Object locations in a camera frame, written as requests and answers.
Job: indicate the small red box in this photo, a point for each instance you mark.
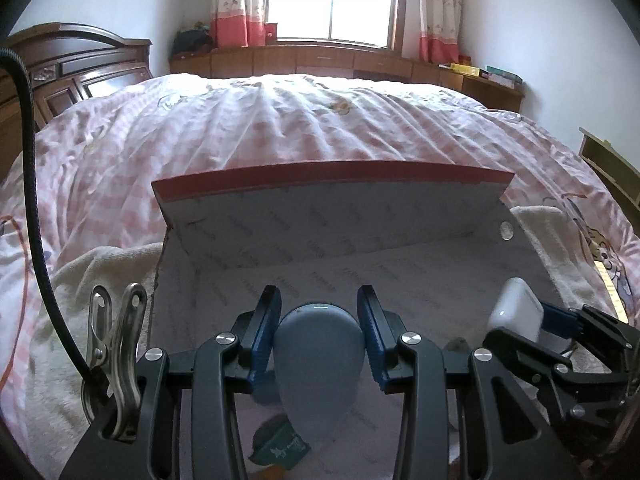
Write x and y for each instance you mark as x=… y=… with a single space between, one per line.
x=271 y=32

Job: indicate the wooden side desk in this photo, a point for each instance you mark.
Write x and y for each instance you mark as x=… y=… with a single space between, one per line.
x=495 y=95

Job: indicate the white and pink curtain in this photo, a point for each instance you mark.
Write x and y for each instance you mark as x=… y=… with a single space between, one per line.
x=437 y=10
x=235 y=5

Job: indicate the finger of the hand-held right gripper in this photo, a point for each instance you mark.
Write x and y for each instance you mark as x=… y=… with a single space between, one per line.
x=562 y=319
x=520 y=352

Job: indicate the metal spring clip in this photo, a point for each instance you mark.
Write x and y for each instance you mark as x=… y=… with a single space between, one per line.
x=117 y=350

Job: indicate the white earbud case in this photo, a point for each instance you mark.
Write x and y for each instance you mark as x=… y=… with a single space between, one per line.
x=515 y=307

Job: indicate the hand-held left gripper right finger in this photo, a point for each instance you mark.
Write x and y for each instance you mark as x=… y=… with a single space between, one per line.
x=372 y=340

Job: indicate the dark wooden headboard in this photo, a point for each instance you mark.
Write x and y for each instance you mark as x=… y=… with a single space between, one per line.
x=75 y=70

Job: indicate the long wooden window cabinet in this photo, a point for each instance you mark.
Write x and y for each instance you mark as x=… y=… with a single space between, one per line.
x=325 y=60

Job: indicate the red cardboard box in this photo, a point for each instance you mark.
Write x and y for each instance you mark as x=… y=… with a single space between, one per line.
x=350 y=220

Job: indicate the yellow book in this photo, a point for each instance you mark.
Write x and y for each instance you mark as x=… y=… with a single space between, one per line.
x=460 y=69

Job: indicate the pink checked bed quilt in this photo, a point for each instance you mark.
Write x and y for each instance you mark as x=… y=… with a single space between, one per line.
x=300 y=125

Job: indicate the dark bag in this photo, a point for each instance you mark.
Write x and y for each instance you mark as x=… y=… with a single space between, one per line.
x=192 y=40

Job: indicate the olive wooden frame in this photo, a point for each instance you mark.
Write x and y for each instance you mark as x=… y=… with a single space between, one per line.
x=605 y=160

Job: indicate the light blue toy shoe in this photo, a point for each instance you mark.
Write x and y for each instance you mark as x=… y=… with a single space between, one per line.
x=317 y=360

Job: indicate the white fleece blanket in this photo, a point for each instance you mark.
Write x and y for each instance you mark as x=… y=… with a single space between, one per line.
x=100 y=280

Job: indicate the green printed card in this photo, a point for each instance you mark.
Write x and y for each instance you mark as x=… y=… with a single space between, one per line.
x=282 y=447

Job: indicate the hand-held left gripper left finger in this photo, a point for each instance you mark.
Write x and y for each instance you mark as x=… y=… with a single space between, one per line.
x=262 y=335

